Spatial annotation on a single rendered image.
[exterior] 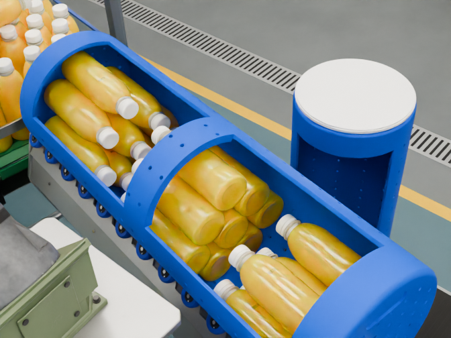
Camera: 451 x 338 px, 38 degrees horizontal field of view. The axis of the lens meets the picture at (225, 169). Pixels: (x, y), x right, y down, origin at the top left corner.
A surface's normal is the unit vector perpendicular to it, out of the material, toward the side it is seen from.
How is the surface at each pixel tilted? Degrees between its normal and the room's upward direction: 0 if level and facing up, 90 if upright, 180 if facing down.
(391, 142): 90
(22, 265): 28
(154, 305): 0
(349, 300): 20
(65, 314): 90
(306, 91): 0
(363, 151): 90
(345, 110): 0
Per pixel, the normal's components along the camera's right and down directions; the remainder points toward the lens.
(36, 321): 0.80, 0.39
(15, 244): 0.50, -0.63
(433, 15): -0.04, -0.72
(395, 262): 0.22, -0.84
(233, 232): 0.62, 0.51
